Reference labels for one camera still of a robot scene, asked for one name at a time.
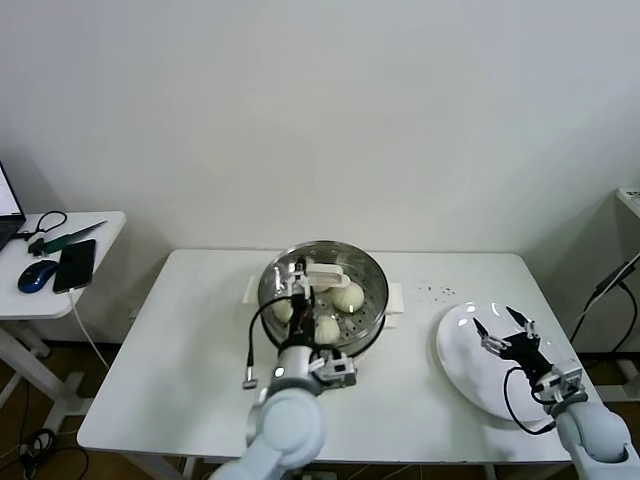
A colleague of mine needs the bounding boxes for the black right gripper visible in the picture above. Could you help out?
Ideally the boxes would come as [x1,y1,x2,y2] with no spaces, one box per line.
[472,305,557,389]

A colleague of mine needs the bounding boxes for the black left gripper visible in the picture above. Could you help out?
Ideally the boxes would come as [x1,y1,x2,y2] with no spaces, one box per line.
[284,255,322,348]

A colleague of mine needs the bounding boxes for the round glass pot lid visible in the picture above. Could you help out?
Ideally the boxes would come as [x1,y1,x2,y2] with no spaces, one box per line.
[258,243,389,351]

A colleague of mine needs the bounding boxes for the stainless steel steamer basket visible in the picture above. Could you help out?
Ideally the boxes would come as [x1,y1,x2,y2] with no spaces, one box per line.
[257,241,390,359]

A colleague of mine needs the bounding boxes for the large white plate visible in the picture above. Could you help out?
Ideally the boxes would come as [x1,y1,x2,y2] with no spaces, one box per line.
[435,301,571,425]

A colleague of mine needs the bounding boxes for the small white side table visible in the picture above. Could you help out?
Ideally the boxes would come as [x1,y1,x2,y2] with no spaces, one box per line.
[0,210,126,419]

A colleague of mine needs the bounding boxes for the black smartphone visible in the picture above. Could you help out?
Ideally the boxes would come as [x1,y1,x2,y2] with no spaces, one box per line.
[52,238,97,295]

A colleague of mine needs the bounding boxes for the blue computer mouse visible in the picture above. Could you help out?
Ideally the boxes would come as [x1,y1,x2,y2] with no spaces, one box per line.
[17,259,59,294]

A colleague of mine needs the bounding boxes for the black laptop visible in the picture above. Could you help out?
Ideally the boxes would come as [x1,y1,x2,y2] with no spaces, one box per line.
[0,160,26,251]

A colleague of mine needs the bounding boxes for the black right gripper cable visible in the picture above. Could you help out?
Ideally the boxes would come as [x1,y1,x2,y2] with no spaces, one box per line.
[502,367,559,435]

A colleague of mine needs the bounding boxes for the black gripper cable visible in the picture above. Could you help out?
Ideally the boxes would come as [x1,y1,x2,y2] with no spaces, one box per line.
[502,367,559,435]
[242,294,301,391]

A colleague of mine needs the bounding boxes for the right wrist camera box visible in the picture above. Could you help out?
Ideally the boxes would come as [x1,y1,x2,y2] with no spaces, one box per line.
[532,358,587,405]

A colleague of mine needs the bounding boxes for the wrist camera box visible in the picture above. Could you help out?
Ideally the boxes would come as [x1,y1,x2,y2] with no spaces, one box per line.
[309,349,360,389]
[532,358,587,405]

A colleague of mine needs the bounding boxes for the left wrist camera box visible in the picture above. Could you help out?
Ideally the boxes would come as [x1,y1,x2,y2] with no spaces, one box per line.
[309,349,360,389]

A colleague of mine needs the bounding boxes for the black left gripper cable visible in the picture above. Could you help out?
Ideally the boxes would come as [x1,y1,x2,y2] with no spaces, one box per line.
[242,294,301,391]

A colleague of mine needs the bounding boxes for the black power adapter cable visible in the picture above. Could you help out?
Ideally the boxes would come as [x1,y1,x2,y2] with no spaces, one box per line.
[567,252,640,371]

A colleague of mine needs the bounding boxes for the white charging cable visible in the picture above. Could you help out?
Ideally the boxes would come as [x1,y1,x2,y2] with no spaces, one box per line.
[67,288,109,370]

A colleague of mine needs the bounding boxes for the black looped cord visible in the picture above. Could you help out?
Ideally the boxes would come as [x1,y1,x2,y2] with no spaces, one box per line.
[14,210,68,242]

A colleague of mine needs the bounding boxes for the black floor cable tangle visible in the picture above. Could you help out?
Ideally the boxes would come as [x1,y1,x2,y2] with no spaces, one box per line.
[19,427,89,480]

